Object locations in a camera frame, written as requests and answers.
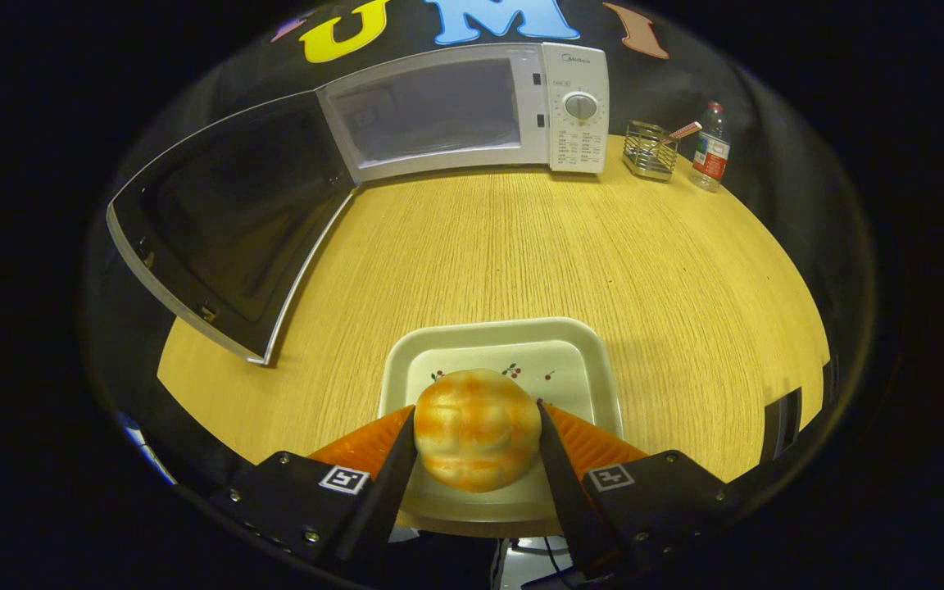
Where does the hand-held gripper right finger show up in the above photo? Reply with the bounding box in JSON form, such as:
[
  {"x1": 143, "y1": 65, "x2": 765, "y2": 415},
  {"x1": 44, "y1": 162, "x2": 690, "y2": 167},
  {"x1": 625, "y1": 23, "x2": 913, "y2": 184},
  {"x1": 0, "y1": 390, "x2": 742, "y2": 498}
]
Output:
[{"x1": 536, "y1": 402, "x2": 756, "y2": 574}]

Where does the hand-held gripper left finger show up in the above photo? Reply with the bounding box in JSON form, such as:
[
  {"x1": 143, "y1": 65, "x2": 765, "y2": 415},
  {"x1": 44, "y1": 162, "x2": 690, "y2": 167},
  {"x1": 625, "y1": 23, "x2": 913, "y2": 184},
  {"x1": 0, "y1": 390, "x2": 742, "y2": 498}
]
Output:
[{"x1": 208, "y1": 405, "x2": 418, "y2": 566}]

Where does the golden bread bun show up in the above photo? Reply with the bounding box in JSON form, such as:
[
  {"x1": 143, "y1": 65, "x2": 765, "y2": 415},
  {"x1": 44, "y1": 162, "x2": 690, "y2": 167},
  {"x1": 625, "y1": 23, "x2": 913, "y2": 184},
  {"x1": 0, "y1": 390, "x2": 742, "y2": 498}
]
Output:
[{"x1": 413, "y1": 368, "x2": 542, "y2": 494}]

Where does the white microwave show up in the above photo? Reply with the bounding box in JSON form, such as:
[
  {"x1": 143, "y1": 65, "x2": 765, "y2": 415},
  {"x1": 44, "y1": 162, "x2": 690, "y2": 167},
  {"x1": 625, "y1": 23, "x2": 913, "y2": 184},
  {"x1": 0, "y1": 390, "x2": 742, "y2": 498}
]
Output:
[{"x1": 106, "y1": 43, "x2": 610, "y2": 366}]

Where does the white square plate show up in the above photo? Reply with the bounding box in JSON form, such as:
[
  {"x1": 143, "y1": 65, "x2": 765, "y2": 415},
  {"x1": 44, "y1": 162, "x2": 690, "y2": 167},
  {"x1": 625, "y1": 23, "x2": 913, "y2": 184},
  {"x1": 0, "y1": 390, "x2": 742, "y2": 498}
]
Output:
[{"x1": 378, "y1": 317, "x2": 625, "y2": 525}]

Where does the clear plastic water bottle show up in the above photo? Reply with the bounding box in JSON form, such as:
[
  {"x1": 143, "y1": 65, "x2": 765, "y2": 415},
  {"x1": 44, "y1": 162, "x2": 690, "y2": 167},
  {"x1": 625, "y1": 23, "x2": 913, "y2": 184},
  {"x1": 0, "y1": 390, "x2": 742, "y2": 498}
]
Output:
[{"x1": 690, "y1": 101, "x2": 732, "y2": 193}]

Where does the metal wire holder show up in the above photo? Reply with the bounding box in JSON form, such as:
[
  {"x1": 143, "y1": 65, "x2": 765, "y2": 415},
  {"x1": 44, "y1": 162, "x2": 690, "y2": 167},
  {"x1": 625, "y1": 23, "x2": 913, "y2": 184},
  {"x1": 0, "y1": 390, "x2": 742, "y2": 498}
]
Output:
[{"x1": 622, "y1": 120, "x2": 680, "y2": 183}]

